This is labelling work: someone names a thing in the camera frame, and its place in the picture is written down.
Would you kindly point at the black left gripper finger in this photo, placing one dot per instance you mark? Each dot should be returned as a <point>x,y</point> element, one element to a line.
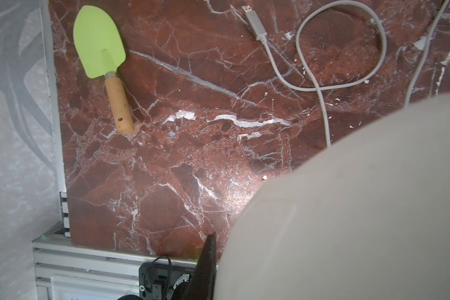
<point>202,284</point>

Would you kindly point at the white headphones pair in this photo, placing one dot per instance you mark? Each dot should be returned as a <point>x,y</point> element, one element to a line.
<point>367,219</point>

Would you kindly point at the green trowel wooden handle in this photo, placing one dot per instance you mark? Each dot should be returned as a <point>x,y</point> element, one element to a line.
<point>101,51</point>

